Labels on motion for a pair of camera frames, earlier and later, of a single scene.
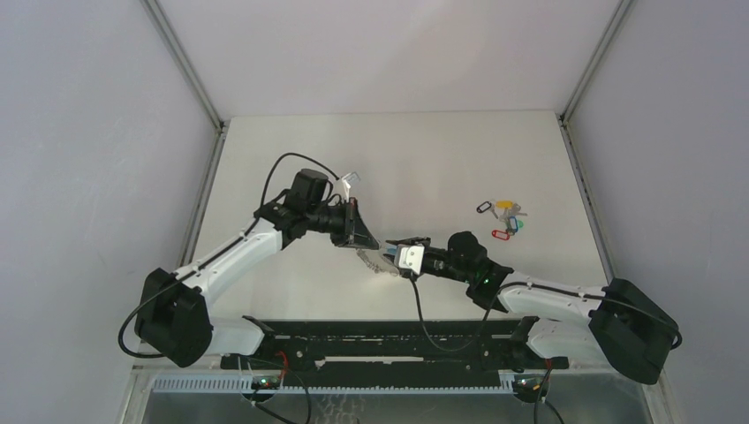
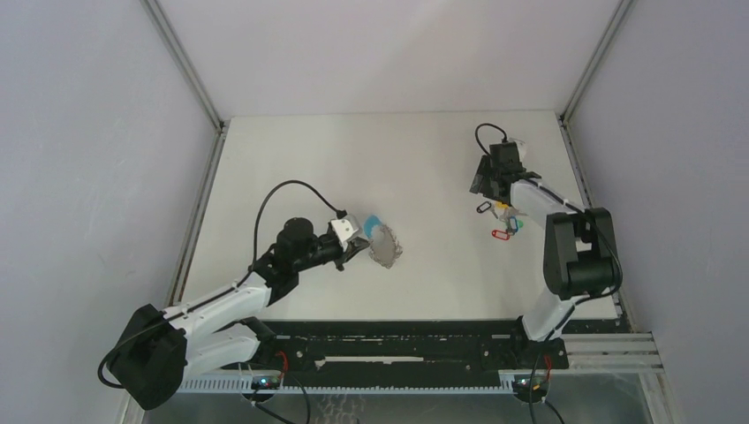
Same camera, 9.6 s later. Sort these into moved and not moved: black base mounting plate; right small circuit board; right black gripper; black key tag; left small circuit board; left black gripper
Moved: left black gripper; right black gripper
Not moved: right small circuit board; black base mounting plate; left small circuit board; black key tag
